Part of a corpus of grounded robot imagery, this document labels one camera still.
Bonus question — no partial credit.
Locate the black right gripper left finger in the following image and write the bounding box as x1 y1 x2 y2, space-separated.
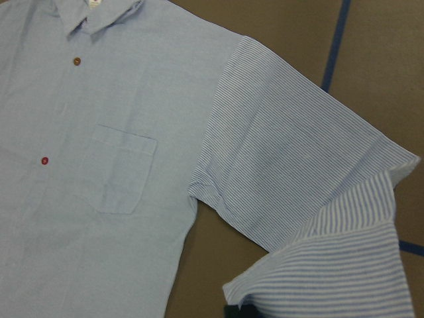
224 305 240 318

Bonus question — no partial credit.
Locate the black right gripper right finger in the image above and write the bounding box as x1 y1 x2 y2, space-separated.
243 306 257 318

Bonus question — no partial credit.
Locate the blue striped button-up shirt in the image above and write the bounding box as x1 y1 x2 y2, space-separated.
1 1 419 317

